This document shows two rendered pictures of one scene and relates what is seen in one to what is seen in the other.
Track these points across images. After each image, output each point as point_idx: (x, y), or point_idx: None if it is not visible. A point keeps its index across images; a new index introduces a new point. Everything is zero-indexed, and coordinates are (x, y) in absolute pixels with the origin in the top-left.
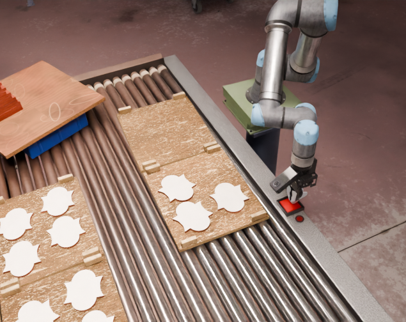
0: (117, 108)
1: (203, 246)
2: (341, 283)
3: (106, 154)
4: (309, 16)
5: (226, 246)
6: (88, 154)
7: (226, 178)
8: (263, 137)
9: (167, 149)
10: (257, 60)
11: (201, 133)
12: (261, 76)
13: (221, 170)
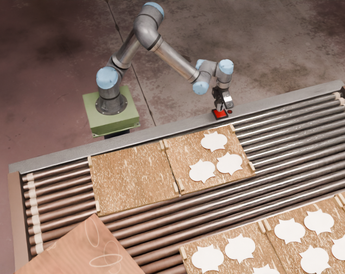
0: (83, 217)
1: None
2: (274, 104)
3: (150, 225)
4: (159, 21)
5: (249, 150)
6: None
7: (194, 141)
8: None
9: (157, 175)
10: (106, 85)
11: (143, 151)
12: (114, 92)
13: (186, 143)
